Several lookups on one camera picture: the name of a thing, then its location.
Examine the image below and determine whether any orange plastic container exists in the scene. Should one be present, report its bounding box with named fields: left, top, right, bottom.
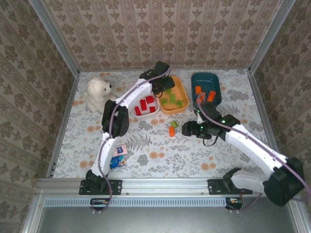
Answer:
left=156, top=75, right=190, bottom=116

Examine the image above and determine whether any white plastic container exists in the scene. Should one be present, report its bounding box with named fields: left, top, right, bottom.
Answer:
left=125, top=82, right=160, bottom=119

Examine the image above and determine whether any teal plastic container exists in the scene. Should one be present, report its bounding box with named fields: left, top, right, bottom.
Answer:
left=190, top=72, right=222, bottom=110

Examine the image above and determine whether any floral patterned tablecloth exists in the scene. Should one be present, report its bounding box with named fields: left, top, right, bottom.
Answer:
left=52, top=69, right=279, bottom=179

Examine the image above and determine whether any white teddy bear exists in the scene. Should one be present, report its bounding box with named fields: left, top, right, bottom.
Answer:
left=84, top=77, right=119, bottom=113

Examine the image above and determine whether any pink tissue pack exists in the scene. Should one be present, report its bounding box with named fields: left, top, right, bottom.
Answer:
left=113, top=143, right=129, bottom=156

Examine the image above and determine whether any pink and blue card box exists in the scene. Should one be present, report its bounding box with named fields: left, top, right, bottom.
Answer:
left=109, top=155, right=126, bottom=170

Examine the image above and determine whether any grey metal sheet panel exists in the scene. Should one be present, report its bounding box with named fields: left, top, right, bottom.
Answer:
left=24, top=194, right=311, bottom=233

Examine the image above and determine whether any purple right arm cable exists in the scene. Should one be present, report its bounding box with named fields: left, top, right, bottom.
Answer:
left=196, top=93, right=311, bottom=212

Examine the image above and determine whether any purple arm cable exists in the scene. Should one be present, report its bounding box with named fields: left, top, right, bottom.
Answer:
left=196, top=93, right=311, bottom=212
left=91, top=67, right=172, bottom=214

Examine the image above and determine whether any aluminium back frame rail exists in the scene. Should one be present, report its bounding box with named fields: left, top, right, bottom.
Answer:
left=78, top=67, right=250, bottom=73

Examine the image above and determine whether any aluminium side frame rail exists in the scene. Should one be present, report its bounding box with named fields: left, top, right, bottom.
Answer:
left=247, top=69, right=288, bottom=177
left=46, top=71, right=80, bottom=178

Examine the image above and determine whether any aluminium front frame rail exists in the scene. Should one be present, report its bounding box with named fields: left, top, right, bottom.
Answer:
left=36, top=178, right=300, bottom=196

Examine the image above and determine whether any grey slotted cable duct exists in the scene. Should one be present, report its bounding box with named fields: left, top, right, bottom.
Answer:
left=44, top=197, right=228, bottom=208

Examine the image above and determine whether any black cable connector box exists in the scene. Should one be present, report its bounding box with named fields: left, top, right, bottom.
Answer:
left=90, top=198, right=110, bottom=211
left=225, top=197, right=243, bottom=211

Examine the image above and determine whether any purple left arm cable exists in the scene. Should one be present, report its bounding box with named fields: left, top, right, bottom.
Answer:
left=91, top=67, right=172, bottom=214

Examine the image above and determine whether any aluminium frame post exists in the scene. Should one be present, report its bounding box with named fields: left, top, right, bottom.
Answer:
left=248, top=0, right=297, bottom=73
left=28, top=0, right=81, bottom=76

